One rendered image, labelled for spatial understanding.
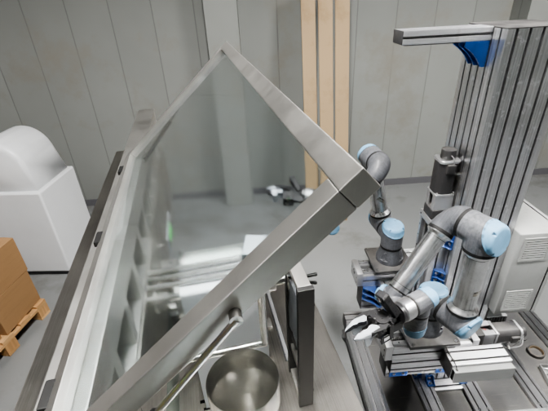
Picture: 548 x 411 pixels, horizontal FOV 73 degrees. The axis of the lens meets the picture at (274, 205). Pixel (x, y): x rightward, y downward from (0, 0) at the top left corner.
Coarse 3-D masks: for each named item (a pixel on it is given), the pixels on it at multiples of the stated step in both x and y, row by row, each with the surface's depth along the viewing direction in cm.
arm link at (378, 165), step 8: (376, 152) 184; (384, 152) 184; (368, 160) 185; (376, 160) 181; (384, 160) 180; (368, 168) 183; (376, 168) 179; (384, 168) 179; (376, 176) 179; (384, 176) 181; (336, 232) 190
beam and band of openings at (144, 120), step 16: (144, 112) 192; (144, 128) 168; (128, 144) 150; (112, 192) 113; (96, 240) 89; (80, 288) 76; (64, 320) 69; (64, 336) 65; (48, 368) 60; (48, 384) 56; (48, 400) 54
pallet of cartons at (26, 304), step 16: (0, 240) 264; (0, 256) 256; (16, 256) 270; (0, 272) 256; (16, 272) 270; (0, 288) 257; (16, 288) 271; (32, 288) 286; (0, 304) 257; (16, 304) 271; (32, 304) 286; (0, 320) 257; (16, 320) 271; (0, 336) 260; (0, 352) 264
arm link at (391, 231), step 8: (384, 224) 201; (392, 224) 200; (400, 224) 200; (384, 232) 200; (392, 232) 197; (400, 232) 197; (384, 240) 202; (392, 240) 199; (400, 240) 200; (392, 248) 201
